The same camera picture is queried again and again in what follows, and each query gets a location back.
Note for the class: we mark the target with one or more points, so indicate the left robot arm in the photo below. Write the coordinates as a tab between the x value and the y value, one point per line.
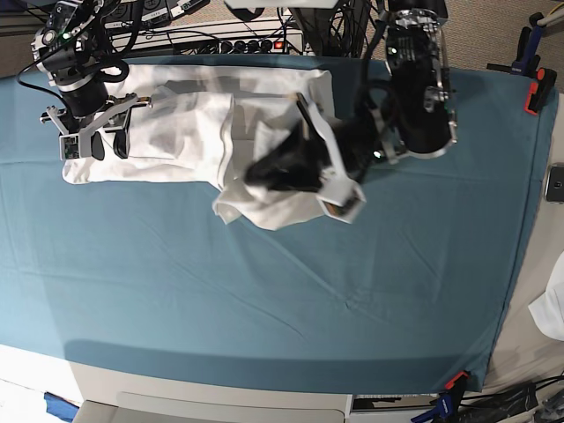
402	107

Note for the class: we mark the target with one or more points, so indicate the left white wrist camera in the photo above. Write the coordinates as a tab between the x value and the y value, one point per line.
345	208

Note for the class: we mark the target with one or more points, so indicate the teal table cloth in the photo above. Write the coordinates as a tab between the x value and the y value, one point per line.
143	278

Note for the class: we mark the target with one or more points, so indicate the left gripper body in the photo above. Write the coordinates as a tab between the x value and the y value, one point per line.
334	178

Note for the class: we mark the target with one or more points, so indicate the grey device at table edge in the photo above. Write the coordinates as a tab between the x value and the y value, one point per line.
554	184

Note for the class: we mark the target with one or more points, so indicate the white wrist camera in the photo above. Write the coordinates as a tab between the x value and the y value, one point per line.
345	208
69	147

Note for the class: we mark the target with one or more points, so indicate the orange black clamp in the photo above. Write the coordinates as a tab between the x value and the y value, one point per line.
539	90
460	376

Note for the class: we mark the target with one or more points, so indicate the grey plastic bin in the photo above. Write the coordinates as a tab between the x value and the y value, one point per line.
139	408

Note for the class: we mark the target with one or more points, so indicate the blue cloth on floor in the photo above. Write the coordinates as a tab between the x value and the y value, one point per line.
60	407

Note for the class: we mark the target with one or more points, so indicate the white T-shirt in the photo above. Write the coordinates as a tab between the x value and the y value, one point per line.
208	124

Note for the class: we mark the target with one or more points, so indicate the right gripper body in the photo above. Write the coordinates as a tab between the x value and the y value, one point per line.
112	107

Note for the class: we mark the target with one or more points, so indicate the blue black clamp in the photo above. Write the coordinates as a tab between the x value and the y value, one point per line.
527	59
444	409

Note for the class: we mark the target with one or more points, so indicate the blue black clamp upper right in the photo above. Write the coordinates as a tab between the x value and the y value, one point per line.
527	59

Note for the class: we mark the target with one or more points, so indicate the orange black clamp upper right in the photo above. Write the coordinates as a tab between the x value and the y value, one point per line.
539	90

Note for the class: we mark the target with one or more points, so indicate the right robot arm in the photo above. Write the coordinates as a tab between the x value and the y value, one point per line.
74	51

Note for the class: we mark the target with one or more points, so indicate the white power strip red switch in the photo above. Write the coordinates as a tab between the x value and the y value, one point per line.
269	46

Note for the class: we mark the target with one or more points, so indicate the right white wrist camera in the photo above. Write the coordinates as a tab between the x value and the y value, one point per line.
69	147

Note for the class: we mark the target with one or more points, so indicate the white cloth at right edge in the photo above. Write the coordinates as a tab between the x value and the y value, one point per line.
547	309

